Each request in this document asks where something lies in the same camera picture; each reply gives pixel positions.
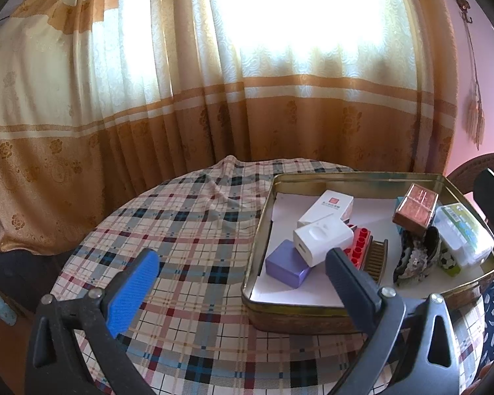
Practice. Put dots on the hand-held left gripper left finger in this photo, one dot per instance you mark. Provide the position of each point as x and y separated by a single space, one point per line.
131 296

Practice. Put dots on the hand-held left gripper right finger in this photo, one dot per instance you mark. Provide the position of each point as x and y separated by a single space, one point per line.
350 288

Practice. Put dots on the wooden comb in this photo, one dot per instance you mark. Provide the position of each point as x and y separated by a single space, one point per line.
374 261

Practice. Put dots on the clear box green label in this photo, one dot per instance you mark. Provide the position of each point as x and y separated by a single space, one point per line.
465 234

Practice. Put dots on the red building block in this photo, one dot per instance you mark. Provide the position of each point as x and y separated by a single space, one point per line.
360 247

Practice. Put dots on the white charger plug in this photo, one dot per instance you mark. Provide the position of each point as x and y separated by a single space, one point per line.
321 234

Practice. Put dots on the gold rectangular tin box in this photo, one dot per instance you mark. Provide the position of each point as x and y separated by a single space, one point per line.
292 317

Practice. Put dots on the purple rectangular block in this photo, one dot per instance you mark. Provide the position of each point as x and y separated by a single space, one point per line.
286 263

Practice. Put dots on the dark patterned hair claw clip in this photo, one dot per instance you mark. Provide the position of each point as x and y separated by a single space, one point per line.
415 261

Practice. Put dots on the small football-print toy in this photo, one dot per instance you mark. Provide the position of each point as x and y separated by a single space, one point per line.
448 260

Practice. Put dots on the copper foil-wrapped box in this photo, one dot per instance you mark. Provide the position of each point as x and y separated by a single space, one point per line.
413 210

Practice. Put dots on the white carton red mark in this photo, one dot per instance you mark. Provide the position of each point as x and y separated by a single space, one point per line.
325 210

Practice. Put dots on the white paper liner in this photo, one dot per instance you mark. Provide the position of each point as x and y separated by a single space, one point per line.
278 294

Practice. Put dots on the round table, plaid cloth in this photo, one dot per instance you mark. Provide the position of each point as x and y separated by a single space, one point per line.
181 234

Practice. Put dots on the tasselled curtain tieback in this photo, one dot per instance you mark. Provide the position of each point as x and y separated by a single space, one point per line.
475 111

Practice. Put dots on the dark cloth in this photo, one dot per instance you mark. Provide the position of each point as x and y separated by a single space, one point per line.
20 271

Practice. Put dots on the blue patterned bottle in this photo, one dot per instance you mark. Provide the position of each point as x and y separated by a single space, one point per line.
2 310

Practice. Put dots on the cream and orange patterned curtain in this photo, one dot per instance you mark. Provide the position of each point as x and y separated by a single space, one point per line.
189 90

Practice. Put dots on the dark metal wall hook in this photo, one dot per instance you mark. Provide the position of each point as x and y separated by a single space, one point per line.
464 6

